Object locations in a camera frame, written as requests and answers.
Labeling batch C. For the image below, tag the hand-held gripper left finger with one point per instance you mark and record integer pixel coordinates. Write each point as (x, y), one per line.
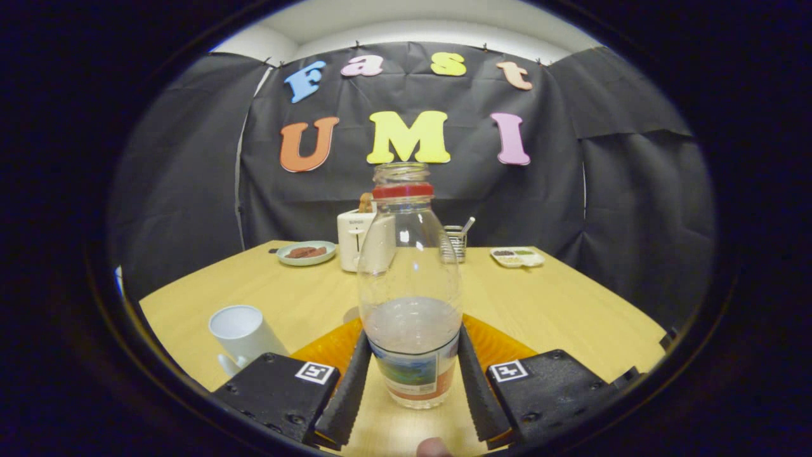
(347, 393)

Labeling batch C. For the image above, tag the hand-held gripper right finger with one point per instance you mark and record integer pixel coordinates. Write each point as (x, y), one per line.
(479, 393)

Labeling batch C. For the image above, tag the round brown coaster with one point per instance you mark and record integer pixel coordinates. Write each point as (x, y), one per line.
(351, 315)

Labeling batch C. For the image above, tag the clear plastic juice bottle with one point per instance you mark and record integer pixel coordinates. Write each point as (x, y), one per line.
(409, 330)

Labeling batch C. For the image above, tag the white cup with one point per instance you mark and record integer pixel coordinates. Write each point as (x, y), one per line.
(244, 333)

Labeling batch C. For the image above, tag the wooden table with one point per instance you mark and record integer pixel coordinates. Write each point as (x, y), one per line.
(558, 304)

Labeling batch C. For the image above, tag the white divided dish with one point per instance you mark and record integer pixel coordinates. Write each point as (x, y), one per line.
(517, 260)

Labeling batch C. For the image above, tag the pale green plate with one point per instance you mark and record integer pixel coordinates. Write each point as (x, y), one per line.
(288, 260)

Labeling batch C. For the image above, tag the brown food pieces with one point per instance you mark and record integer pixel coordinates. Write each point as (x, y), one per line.
(306, 252)

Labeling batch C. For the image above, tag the white toaster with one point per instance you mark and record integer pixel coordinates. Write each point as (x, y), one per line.
(350, 244)

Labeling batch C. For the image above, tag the metal spoon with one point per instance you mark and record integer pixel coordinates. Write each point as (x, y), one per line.
(468, 225)

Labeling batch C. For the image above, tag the brown bread slice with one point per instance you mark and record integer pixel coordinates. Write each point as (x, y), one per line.
(366, 203)

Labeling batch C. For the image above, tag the black backdrop cloth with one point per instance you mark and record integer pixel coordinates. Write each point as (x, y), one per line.
(558, 203)

